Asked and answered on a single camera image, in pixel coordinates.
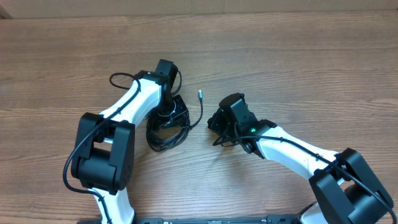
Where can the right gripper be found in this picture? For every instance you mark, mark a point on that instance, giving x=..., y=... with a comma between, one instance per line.
x=214, y=126

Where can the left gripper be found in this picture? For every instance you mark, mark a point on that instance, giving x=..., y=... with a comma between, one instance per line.
x=181, y=107

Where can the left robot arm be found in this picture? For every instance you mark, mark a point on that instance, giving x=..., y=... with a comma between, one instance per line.
x=103, y=157

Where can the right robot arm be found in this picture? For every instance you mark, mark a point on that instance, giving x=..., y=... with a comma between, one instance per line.
x=345, y=187

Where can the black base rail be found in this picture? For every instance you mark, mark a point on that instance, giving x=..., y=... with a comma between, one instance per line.
x=270, y=219

